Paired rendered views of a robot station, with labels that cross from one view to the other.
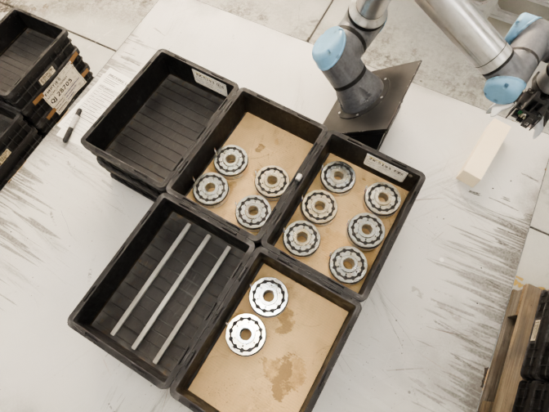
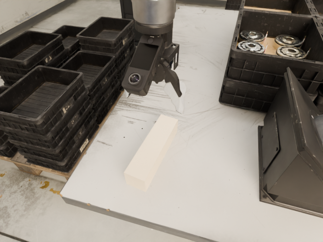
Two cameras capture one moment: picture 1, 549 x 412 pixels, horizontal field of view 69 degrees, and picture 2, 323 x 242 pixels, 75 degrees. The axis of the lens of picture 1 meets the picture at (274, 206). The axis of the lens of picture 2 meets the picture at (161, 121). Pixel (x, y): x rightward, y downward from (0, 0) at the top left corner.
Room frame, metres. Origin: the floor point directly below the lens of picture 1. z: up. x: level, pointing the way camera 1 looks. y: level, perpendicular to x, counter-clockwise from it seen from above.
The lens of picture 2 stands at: (1.03, -0.77, 1.25)
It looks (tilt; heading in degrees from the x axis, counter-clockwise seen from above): 46 degrees down; 167
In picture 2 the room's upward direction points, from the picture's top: straight up
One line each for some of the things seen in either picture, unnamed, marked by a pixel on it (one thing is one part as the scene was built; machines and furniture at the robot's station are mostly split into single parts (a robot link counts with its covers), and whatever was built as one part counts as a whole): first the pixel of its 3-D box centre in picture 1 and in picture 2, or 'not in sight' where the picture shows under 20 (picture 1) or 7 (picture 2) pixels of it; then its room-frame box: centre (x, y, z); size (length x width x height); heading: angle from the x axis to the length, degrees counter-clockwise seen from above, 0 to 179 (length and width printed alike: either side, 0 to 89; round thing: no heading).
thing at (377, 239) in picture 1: (366, 230); (251, 47); (0.35, -0.25, 0.86); 0.10 x 0.10 x 0.01
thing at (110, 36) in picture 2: not in sight; (111, 54); (-0.66, -0.82, 0.37); 0.40 x 0.30 x 0.45; 152
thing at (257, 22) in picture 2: (342, 216); (272, 48); (0.39, -0.19, 0.87); 0.40 x 0.30 x 0.11; 149
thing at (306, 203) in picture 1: (319, 206); (291, 52); (0.42, -0.13, 0.86); 0.10 x 0.10 x 0.01
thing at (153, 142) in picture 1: (167, 124); not in sight; (0.70, 0.32, 0.87); 0.40 x 0.30 x 0.11; 149
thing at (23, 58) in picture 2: not in sight; (39, 73); (-0.49, -1.36, 0.37); 0.40 x 0.30 x 0.45; 152
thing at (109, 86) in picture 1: (104, 109); not in sight; (0.88, 0.60, 0.70); 0.33 x 0.23 x 0.01; 152
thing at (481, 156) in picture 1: (484, 152); (154, 149); (0.65, -0.70, 0.73); 0.24 x 0.06 x 0.06; 143
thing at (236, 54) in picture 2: (345, 209); (277, 34); (0.39, -0.19, 0.92); 0.40 x 0.30 x 0.02; 149
